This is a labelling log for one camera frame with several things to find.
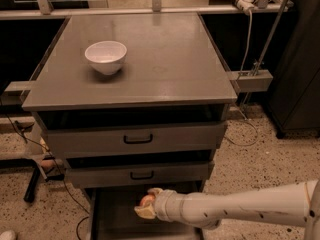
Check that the red apple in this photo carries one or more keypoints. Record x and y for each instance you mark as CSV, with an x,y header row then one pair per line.
x,y
146,200

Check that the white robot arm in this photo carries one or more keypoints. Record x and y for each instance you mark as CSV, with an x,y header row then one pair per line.
x,y
295,204

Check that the bottom open grey drawer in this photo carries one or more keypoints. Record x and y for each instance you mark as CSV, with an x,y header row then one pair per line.
x,y
113,217

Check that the middle grey drawer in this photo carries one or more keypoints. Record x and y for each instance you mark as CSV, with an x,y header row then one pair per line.
x,y
114,176

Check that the grey drawer cabinet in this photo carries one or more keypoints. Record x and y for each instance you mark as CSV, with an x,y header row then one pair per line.
x,y
171,75

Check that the top grey drawer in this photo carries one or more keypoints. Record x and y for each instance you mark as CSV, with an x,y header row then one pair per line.
x,y
135,139

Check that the black floor bar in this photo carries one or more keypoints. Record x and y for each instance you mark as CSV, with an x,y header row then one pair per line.
x,y
30,192

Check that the white shoe tip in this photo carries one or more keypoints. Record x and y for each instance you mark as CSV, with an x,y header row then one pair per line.
x,y
8,235

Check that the white ceramic bowl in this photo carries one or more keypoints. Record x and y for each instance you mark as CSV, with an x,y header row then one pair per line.
x,y
106,57

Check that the dark cabinet at right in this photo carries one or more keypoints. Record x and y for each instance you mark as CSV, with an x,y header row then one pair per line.
x,y
293,99

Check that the metal diagonal rod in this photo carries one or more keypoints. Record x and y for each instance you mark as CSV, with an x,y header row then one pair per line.
x,y
257,66

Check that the grey right side bracket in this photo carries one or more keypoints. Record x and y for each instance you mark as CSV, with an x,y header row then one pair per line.
x,y
247,83

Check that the grey bracket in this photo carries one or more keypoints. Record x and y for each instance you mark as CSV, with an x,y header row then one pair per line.
x,y
247,83
16,92

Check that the grey left side bracket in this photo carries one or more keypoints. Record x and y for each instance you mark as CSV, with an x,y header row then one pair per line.
x,y
16,92

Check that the grey back rail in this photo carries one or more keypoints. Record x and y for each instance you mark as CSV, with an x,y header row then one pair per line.
x,y
133,9

